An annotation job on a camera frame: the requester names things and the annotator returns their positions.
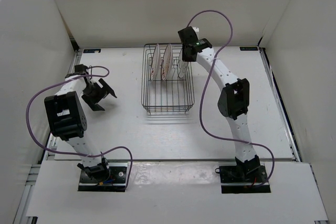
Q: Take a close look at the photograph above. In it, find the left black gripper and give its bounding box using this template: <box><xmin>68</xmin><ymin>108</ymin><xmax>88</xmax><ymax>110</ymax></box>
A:
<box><xmin>82</xmin><ymin>78</ymin><xmax>115</xmax><ymax>111</ymax></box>

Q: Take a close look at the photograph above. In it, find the white plate teal rim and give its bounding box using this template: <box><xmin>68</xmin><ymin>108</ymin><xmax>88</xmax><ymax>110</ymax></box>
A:
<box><xmin>177</xmin><ymin>59</ymin><xmax>188</xmax><ymax>79</ymax></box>

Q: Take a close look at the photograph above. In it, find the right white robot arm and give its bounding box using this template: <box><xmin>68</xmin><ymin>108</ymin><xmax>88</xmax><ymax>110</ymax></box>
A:
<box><xmin>178</xmin><ymin>26</ymin><xmax>260</xmax><ymax>183</ymax></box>

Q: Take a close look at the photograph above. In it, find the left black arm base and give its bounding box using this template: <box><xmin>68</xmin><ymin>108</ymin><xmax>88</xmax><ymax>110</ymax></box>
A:
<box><xmin>77</xmin><ymin>163</ymin><xmax>128</xmax><ymax>192</ymax></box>

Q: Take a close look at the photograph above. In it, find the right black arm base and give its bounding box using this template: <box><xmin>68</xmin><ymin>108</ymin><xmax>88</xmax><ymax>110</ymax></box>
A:
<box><xmin>215</xmin><ymin>165</ymin><xmax>271</xmax><ymax>194</ymax></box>

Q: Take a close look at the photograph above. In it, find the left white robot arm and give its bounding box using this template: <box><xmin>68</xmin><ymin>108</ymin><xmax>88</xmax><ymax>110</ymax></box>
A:
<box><xmin>44</xmin><ymin>64</ymin><xmax>116</xmax><ymax>182</ymax></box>

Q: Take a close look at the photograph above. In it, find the middle red-patterned plate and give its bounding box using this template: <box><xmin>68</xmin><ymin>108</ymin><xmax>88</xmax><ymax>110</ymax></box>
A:
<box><xmin>161</xmin><ymin>44</ymin><xmax>173</xmax><ymax>81</ymax></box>

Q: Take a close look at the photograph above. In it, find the red-patterned plate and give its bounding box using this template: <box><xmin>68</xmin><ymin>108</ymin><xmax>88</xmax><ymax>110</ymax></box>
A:
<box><xmin>161</xmin><ymin>44</ymin><xmax>173</xmax><ymax>81</ymax></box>
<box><xmin>150</xmin><ymin>44</ymin><xmax>161</xmax><ymax>81</ymax></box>

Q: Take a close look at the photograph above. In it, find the left red-patterned plate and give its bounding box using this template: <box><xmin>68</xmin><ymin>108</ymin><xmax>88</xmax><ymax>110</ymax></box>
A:
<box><xmin>150</xmin><ymin>44</ymin><xmax>161</xmax><ymax>81</ymax></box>

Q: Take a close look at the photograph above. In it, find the left dark table label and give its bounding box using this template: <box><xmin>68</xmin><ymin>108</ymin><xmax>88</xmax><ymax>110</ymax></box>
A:
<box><xmin>83</xmin><ymin>49</ymin><xmax>101</xmax><ymax>54</ymax></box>

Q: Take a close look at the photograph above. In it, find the dark table label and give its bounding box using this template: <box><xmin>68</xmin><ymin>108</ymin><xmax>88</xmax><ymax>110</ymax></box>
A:
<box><xmin>83</xmin><ymin>49</ymin><xmax>101</xmax><ymax>54</ymax></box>
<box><xmin>239</xmin><ymin>46</ymin><xmax>258</xmax><ymax>51</ymax></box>

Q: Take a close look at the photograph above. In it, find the right dark table label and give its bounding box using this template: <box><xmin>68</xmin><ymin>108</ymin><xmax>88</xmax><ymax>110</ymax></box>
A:
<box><xmin>239</xmin><ymin>46</ymin><xmax>258</xmax><ymax>51</ymax></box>

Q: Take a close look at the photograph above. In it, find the white front board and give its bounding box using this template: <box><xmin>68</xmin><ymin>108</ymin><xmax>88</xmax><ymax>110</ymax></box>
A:
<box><xmin>27</xmin><ymin>161</ymin><xmax>328</xmax><ymax>223</ymax></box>

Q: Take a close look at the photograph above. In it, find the metal wire dish rack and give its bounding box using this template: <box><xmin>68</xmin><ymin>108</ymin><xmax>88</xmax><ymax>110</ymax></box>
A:
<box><xmin>141</xmin><ymin>44</ymin><xmax>195</xmax><ymax>115</ymax></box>

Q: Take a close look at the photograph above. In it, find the aluminium table frame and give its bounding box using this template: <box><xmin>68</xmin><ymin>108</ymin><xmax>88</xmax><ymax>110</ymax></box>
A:
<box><xmin>13</xmin><ymin>49</ymin><xmax>82</xmax><ymax>223</ymax></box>

